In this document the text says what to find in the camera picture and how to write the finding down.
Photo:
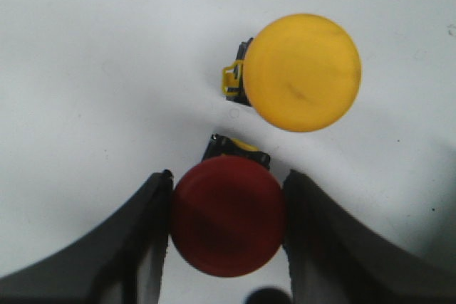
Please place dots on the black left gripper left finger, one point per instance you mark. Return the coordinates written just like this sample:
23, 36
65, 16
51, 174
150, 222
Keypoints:
120, 261

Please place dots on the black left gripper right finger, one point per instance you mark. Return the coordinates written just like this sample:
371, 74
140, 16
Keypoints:
334, 258

